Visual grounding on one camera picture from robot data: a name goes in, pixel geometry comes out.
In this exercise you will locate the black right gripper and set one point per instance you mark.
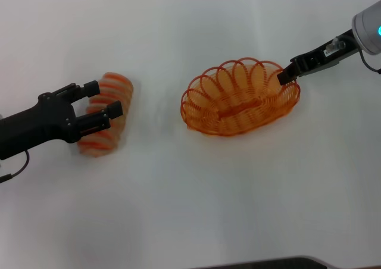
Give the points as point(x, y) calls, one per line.
point(315, 60)

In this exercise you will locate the orange plastic woven basket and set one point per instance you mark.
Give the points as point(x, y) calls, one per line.
point(238, 114)

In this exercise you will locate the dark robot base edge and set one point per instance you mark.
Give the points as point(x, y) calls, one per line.
point(268, 263)

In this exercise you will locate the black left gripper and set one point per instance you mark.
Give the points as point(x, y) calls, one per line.
point(44, 120)

